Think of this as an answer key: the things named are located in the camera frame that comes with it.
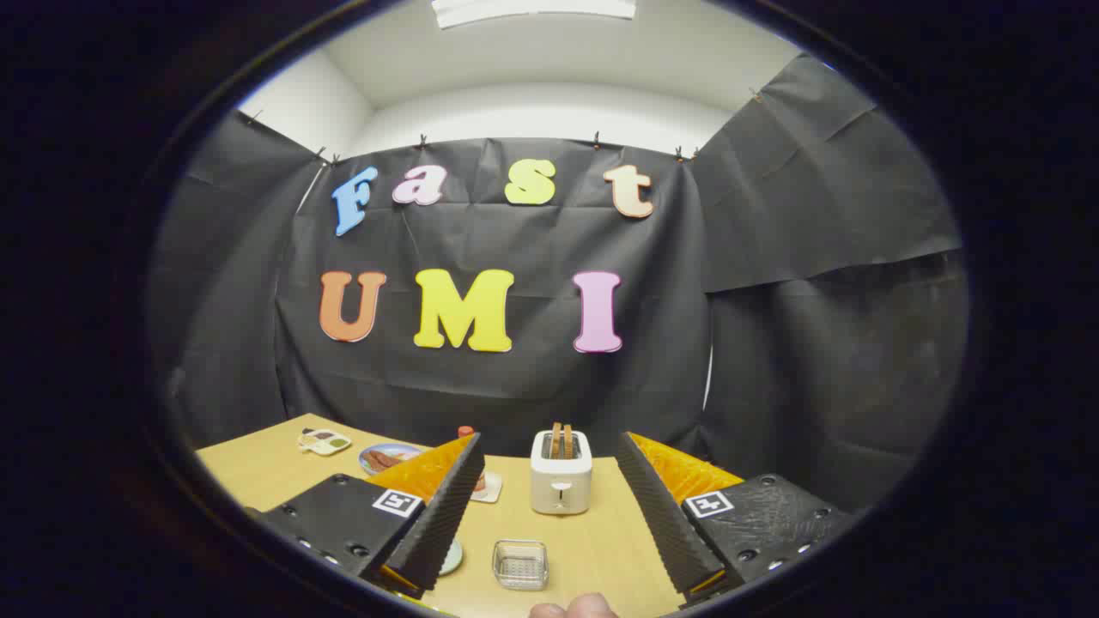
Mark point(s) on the white toaster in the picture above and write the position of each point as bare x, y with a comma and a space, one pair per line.
560, 489

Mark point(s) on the clear water bottle red cap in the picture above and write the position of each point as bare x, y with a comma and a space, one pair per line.
464, 431

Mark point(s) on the brown toast slice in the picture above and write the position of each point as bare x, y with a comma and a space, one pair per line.
567, 440
555, 439

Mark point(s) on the white square coaster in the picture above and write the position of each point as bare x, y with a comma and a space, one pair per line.
493, 489

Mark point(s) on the ceiling light panel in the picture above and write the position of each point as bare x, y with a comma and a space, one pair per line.
532, 9

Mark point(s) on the blue plate with food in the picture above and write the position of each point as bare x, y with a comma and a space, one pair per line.
403, 452

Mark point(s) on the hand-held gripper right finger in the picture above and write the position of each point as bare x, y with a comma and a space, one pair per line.
661, 515

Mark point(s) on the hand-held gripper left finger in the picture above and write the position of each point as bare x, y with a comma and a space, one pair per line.
446, 515

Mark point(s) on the black backdrop cloth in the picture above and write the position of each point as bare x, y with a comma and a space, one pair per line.
515, 386

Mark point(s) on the white sauce dish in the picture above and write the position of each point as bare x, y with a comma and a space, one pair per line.
324, 441

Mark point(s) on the light green plate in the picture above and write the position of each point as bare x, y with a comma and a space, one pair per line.
452, 558

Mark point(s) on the brown meat slices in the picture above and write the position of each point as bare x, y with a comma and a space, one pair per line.
382, 459

